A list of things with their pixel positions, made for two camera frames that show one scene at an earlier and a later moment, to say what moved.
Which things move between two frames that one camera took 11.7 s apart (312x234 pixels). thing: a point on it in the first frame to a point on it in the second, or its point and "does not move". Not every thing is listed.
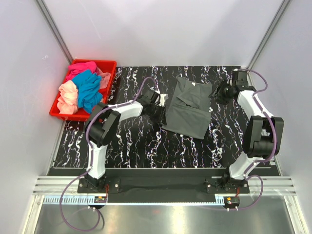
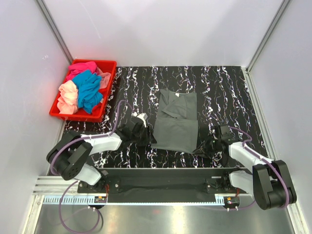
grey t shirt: (187, 111) to (176, 125)
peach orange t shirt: (67, 102) does not move
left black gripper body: (156, 114) to (143, 138)
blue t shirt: (87, 84) does not move
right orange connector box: (233, 200) does not move
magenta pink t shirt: (75, 69) does not move
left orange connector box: (100, 199) does not move
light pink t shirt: (105, 79) does not move
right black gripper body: (222, 92) to (210, 146)
